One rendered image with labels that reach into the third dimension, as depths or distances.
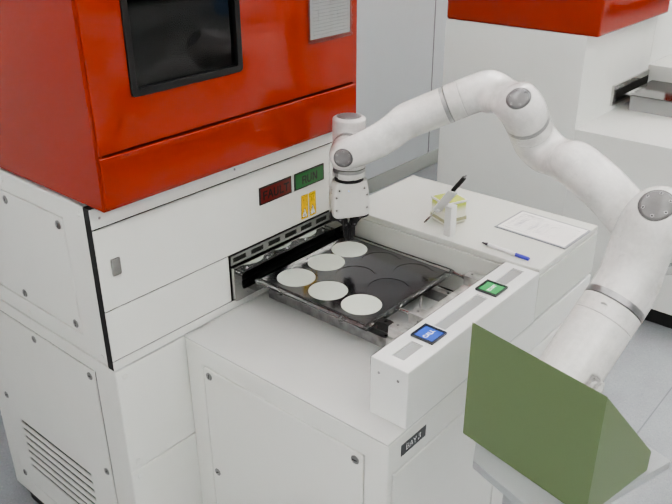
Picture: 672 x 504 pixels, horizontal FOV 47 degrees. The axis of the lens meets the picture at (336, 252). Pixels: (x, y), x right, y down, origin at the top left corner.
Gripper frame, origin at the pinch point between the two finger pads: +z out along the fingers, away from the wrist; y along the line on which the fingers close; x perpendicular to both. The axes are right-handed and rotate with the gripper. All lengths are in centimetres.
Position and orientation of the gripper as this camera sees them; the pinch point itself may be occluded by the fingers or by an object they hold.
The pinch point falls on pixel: (348, 231)
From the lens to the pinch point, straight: 204.1
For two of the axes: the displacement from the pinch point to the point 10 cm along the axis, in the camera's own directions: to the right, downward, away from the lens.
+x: -3.0, -4.2, 8.6
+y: 9.5, -1.4, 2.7
